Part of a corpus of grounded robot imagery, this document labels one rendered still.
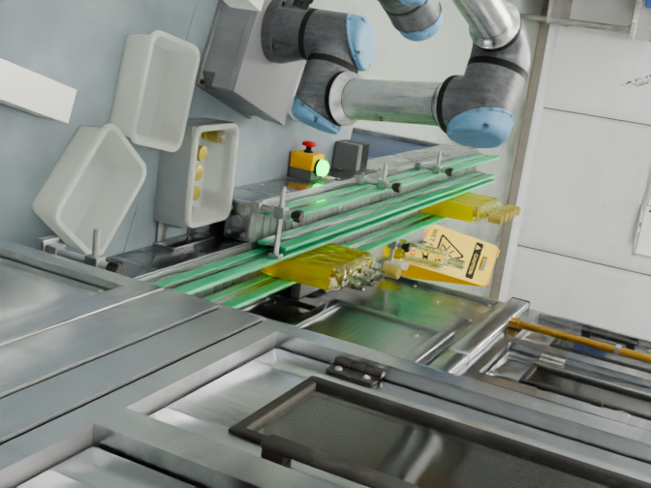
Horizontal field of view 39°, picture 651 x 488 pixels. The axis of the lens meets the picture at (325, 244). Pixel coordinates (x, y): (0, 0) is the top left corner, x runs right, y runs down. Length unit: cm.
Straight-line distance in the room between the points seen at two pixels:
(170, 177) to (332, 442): 119
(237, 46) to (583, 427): 130
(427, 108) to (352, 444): 101
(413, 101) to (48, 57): 68
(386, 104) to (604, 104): 610
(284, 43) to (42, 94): 65
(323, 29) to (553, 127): 604
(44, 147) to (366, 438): 100
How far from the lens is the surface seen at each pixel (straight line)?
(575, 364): 240
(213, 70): 208
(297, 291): 248
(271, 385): 101
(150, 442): 83
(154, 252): 201
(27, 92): 161
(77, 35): 177
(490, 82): 174
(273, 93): 219
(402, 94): 185
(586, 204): 800
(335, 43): 202
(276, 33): 208
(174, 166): 200
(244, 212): 214
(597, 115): 793
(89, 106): 182
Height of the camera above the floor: 191
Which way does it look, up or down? 24 degrees down
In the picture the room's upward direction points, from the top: 104 degrees clockwise
